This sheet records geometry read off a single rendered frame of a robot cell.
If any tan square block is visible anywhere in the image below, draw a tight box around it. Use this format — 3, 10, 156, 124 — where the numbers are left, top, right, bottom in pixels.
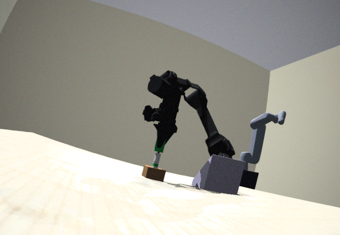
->
142, 165, 166, 181

